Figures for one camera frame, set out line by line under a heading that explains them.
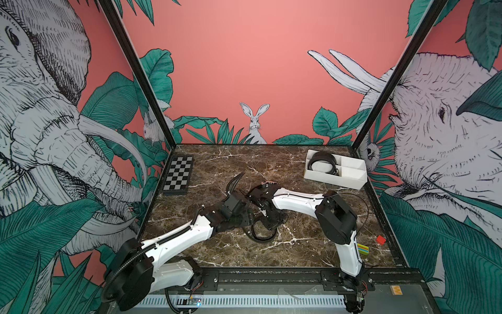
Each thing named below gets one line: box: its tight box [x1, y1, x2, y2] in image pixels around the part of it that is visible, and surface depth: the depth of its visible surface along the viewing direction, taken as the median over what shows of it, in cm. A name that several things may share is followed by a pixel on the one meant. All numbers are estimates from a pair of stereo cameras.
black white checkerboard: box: [161, 155, 195, 196], surface depth 103 cm
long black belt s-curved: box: [307, 151, 340, 176], surface depth 106 cm
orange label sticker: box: [390, 285, 404, 296], surface depth 73 cm
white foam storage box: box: [303, 149, 368, 191], surface depth 105 cm
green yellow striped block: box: [356, 243, 370, 256], surface depth 82 cm
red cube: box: [376, 235, 387, 246], surface depth 87 cm
